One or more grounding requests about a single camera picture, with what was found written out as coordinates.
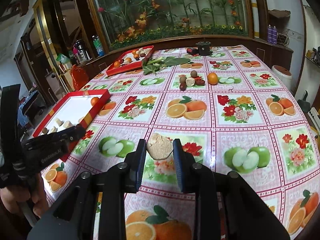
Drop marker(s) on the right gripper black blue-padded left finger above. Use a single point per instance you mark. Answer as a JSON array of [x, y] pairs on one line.
[[122, 178]]

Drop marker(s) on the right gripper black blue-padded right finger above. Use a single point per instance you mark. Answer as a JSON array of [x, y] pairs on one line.
[[193, 177]]

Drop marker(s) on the beige hexagonal cake piece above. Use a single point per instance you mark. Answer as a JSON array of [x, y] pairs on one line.
[[159, 147]]

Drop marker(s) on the far red tray with fruits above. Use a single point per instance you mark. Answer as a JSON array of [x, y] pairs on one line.
[[130, 60]]

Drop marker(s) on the person's left hand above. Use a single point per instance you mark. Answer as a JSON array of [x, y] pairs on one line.
[[13, 195]]

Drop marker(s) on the brown kiwi front left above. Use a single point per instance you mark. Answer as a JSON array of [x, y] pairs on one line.
[[45, 130]]

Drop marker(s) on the brown kiwi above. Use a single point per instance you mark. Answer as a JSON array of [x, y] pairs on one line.
[[182, 79], [193, 74], [45, 130]]

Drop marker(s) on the small beige cake piece left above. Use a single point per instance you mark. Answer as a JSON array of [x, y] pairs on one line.
[[59, 122]]

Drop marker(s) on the large beige cake cylinder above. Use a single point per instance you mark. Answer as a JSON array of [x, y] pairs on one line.
[[67, 124]]

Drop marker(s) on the near red tray white inside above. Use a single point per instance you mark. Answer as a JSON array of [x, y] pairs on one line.
[[76, 107]]

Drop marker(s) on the floral fruit print tablecloth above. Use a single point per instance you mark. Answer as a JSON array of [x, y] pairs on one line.
[[257, 129]]

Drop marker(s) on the orange near centre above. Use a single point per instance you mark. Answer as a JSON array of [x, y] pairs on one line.
[[94, 100]]

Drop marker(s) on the orange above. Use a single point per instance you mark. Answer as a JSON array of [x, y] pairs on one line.
[[94, 100], [212, 78]]

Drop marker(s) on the dark red jujube left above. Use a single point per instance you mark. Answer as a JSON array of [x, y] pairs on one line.
[[183, 86]]

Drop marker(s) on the dark red jujube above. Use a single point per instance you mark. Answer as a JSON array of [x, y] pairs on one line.
[[183, 86], [199, 82]]

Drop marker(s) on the dark red jujube right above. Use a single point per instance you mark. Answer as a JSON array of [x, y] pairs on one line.
[[199, 82]]

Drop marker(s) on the brown kiwi middle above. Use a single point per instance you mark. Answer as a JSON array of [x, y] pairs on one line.
[[182, 79]]

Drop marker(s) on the red plastic bag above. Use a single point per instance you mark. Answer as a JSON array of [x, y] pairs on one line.
[[79, 77]]

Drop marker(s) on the orange on right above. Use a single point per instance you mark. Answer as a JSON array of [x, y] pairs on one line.
[[212, 78]]

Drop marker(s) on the brown kiwi far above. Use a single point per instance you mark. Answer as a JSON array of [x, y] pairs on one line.
[[193, 74]]

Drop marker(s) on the green leafy vegetable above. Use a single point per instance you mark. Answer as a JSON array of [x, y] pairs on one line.
[[155, 65]]

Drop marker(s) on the steel thermos flask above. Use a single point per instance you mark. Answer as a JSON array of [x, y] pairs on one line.
[[82, 51]]

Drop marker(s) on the small red black box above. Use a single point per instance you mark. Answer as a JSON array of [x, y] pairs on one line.
[[192, 51]]

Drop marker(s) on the green plastic bottle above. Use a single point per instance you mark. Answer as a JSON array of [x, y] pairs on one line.
[[98, 45]]

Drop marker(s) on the black round stand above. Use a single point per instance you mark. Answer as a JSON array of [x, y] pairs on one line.
[[204, 48]]

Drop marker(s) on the white stool red top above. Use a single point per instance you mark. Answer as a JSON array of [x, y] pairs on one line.
[[283, 74]]

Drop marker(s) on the flower mural glass panel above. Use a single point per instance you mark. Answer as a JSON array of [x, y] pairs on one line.
[[128, 22]]

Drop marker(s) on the purple bottles pair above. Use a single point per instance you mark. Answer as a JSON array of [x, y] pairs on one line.
[[272, 34]]

